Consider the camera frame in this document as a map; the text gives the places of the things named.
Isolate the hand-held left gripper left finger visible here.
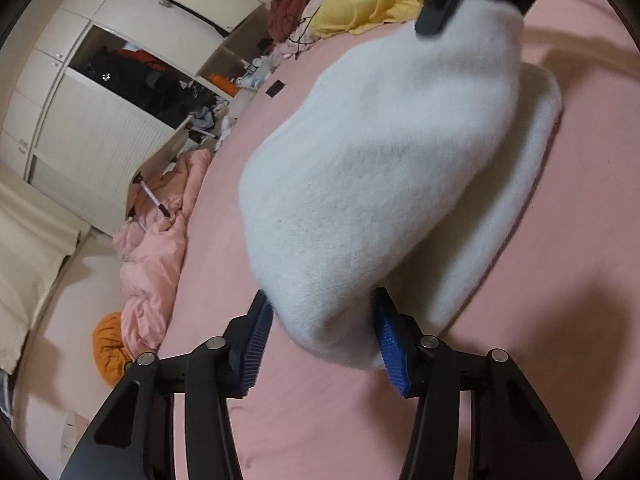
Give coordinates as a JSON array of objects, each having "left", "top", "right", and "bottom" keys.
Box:
[{"left": 60, "top": 287, "right": 275, "bottom": 480}]

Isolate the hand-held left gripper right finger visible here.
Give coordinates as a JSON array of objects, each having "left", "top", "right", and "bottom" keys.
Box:
[{"left": 371, "top": 287, "right": 583, "bottom": 480}]

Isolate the white knit cardigan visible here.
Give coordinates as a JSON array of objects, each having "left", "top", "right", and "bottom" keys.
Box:
[{"left": 239, "top": 0, "right": 563, "bottom": 371}]

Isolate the grey and white clothes pile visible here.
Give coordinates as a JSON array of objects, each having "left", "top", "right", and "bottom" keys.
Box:
[{"left": 185, "top": 100, "right": 236, "bottom": 151}]

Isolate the pile of dark clothes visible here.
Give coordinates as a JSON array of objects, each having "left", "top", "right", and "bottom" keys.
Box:
[{"left": 70, "top": 45, "right": 231, "bottom": 126}]

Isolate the pink quilt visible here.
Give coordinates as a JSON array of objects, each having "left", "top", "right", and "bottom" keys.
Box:
[{"left": 112, "top": 150, "right": 213, "bottom": 361}]

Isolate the orange pumpkin plush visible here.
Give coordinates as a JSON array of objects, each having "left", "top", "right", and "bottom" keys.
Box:
[{"left": 92, "top": 311, "right": 132, "bottom": 387}]

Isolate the dark red cloth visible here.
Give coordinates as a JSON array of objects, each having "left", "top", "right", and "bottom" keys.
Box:
[{"left": 267, "top": 0, "right": 311, "bottom": 41}]

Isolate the cluster of white bottles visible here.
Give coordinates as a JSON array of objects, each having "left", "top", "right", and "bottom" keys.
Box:
[{"left": 235, "top": 55, "right": 276, "bottom": 91}]

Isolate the folding lap table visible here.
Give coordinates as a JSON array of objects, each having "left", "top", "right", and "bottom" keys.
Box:
[{"left": 122, "top": 115, "right": 221, "bottom": 221}]

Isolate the orange bottle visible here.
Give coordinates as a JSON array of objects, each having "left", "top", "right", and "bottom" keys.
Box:
[{"left": 209, "top": 74, "right": 238, "bottom": 101}]

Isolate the cream curtain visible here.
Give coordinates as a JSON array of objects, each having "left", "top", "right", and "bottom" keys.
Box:
[{"left": 0, "top": 180, "right": 92, "bottom": 376}]

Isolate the white wardrobe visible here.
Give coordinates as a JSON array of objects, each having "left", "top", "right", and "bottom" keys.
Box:
[{"left": 0, "top": 0, "right": 266, "bottom": 236}]

